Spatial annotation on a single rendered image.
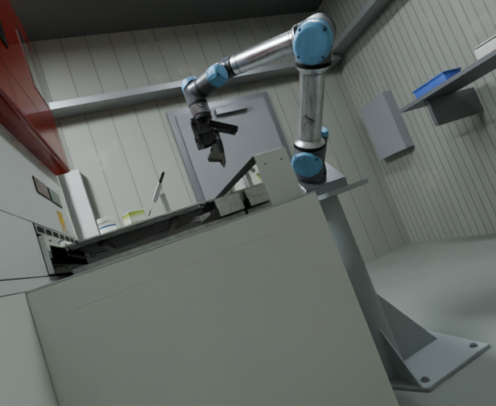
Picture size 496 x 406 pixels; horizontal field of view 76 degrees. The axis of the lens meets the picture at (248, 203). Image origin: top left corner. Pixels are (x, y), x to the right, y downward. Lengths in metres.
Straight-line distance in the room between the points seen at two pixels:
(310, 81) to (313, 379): 0.85
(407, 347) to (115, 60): 3.32
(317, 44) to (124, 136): 2.46
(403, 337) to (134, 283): 1.30
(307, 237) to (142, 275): 0.37
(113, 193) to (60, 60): 1.36
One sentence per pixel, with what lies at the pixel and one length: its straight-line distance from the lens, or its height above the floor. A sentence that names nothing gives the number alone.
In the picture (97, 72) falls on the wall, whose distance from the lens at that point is 3.56.
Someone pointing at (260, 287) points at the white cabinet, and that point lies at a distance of 0.70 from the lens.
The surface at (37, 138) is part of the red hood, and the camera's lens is 1.05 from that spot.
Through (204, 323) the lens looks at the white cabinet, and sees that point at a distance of 0.68.
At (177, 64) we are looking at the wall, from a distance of 3.64.
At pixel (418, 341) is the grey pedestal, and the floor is 0.05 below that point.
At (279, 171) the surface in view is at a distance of 0.82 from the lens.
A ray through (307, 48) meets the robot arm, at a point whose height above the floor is 1.23.
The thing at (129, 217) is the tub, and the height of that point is 1.01.
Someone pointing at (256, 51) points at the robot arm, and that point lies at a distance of 1.28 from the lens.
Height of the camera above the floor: 0.78
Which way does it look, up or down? 5 degrees up
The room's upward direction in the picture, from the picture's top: 20 degrees counter-clockwise
